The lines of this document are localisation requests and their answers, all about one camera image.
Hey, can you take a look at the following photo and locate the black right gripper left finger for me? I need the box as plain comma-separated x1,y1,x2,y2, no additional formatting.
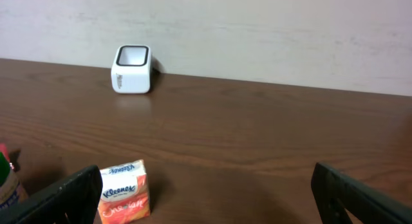
1,165,102,224

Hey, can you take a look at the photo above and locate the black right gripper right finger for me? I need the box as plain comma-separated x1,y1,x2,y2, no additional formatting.
311,162,411,224

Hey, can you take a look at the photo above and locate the orange Kleenex tissue pack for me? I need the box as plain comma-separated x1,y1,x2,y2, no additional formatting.
98,160,151,224

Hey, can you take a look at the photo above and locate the green lid jar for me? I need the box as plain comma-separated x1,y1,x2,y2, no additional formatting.
0,144,28,210

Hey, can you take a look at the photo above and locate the white barcode scanner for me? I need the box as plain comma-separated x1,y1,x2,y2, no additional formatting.
111,45,152,94

